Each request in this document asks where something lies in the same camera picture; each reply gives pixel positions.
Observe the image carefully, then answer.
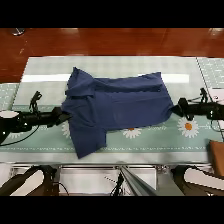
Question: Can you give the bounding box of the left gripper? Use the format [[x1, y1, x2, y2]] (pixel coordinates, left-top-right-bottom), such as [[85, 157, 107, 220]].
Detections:
[[46, 106, 72, 129]]

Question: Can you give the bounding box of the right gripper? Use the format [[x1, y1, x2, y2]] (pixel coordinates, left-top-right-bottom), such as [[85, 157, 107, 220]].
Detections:
[[171, 96, 196, 122]]

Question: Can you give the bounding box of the blue T-shirt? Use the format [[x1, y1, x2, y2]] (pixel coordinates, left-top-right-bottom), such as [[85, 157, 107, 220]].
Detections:
[[61, 66, 175, 160]]

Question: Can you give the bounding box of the brown garment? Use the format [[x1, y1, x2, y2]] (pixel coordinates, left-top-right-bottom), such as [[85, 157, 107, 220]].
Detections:
[[208, 139, 224, 178]]

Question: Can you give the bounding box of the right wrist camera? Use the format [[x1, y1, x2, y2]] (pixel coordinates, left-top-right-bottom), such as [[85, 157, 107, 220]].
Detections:
[[198, 87, 210, 105]]

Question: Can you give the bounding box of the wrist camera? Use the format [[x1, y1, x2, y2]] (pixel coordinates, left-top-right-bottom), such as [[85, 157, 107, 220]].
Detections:
[[28, 90, 44, 113], [198, 87, 210, 105]]

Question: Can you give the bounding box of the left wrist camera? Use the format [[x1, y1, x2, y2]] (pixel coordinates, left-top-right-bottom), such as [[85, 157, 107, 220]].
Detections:
[[28, 90, 44, 113]]

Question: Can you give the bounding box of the black cable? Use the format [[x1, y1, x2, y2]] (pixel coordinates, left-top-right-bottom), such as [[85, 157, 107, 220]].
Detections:
[[104, 172, 126, 197], [0, 123, 40, 147]]

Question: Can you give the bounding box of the silver frame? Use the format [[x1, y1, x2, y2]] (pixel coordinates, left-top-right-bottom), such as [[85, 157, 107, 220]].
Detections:
[[0, 162, 224, 197]]

